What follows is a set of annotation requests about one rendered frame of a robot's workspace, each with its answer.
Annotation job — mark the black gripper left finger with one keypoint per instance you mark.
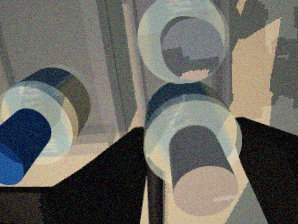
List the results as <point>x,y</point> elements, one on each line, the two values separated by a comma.
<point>108,190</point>

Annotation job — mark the black flat bar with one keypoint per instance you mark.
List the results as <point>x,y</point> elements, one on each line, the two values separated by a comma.
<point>155,185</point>

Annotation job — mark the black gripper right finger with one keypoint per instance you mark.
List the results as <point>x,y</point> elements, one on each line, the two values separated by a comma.
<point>269,157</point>

